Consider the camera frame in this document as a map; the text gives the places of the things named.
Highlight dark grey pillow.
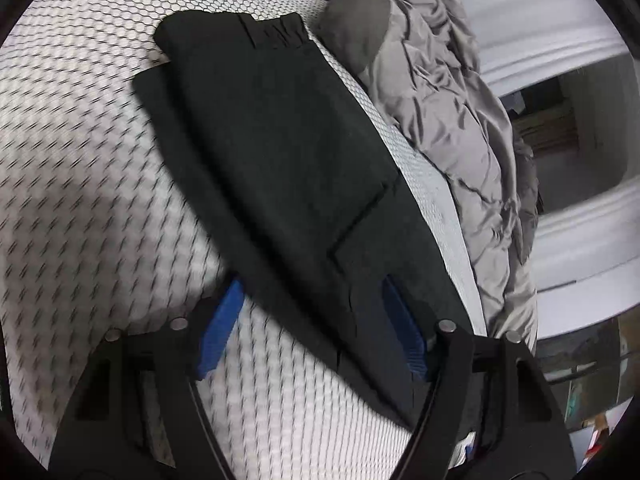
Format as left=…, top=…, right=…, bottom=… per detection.
left=317, top=0, right=390, bottom=76

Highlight white honeycomb mesh mattress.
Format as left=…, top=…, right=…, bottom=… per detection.
left=0, top=0, right=490, bottom=480

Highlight grey crumpled duvet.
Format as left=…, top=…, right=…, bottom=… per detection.
left=326, top=0, right=538, bottom=348

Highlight black pants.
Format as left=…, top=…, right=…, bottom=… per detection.
left=132, top=11, right=470, bottom=429

